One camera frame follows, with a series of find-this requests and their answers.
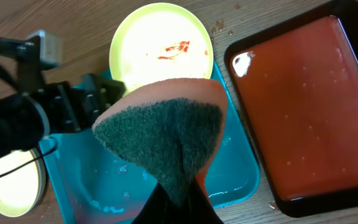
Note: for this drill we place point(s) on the yellow plate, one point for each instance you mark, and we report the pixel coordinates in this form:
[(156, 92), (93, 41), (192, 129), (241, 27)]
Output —
[(21, 190), (160, 41)]

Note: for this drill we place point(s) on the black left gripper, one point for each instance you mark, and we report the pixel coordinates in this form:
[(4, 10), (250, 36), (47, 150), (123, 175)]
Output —
[(38, 107)]

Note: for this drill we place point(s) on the red black-rimmed tray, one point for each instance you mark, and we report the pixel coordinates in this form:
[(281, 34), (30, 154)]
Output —
[(297, 83)]

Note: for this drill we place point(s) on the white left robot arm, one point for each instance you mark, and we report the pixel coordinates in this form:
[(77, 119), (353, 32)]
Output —
[(38, 109)]

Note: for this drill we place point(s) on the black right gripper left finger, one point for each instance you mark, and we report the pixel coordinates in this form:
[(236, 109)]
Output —
[(158, 209)]

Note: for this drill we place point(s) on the teal plastic tray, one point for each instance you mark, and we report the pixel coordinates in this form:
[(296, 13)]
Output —
[(92, 185)]

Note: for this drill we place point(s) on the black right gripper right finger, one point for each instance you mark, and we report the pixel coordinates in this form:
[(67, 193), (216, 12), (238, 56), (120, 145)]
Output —
[(197, 208)]

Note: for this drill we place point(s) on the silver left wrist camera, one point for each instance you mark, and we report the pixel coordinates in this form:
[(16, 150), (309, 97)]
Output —
[(51, 55)]

